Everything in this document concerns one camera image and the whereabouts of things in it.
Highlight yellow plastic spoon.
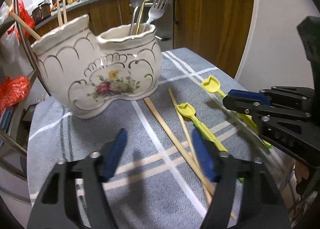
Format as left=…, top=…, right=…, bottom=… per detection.
left=176, top=102, right=229, bottom=182
left=200, top=75, right=273, bottom=149

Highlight wooden chopstick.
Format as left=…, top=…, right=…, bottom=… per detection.
left=56, top=0, right=63, bottom=27
left=144, top=98, right=215, bottom=196
left=167, top=88, right=237, bottom=219

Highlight silver fork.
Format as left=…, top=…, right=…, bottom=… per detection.
left=143, top=0, right=169, bottom=31

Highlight person's right hand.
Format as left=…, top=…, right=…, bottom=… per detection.
left=295, top=161, right=310, bottom=183

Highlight wooden base cabinets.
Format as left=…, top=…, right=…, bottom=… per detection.
left=30, top=0, right=255, bottom=79

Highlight grey plaid table cloth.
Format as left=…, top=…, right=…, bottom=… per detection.
left=26, top=47, right=298, bottom=229

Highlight metal storage rack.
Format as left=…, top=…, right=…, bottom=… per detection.
left=0, top=0, right=51, bottom=204

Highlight built-in steel oven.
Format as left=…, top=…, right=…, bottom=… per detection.
left=148, top=0, right=174, bottom=51

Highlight cream ceramic double utensil holder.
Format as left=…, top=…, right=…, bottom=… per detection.
left=31, top=15, right=162, bottom=119

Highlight wooden chopstick in holder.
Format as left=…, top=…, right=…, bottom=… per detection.
left=56, top=0, right=63, bottom=27

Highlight brown rice cooker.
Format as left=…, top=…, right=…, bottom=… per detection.
left=32, top=2, right=51, bottom=23

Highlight hanging red plastic bag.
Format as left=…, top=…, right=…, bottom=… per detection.
left=15, top=0, right=35, bottom=44

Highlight wooden spoon in holder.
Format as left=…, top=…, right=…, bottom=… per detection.
left=4, top=0, right=41, bottom=40

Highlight silver flower-handle spoon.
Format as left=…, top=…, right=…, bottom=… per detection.
left=130, top=0, right=145, bottom=36

